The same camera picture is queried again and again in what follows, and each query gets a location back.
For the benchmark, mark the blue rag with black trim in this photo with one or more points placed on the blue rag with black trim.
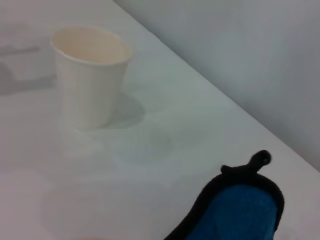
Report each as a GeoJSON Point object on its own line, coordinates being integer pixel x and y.
{"type": "Point", "coordinates": [240, 212]}

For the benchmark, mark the white paper cup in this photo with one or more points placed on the white paper cup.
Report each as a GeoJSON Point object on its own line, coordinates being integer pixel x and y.
{"type": "Point", "coordinates": [90, 85]}

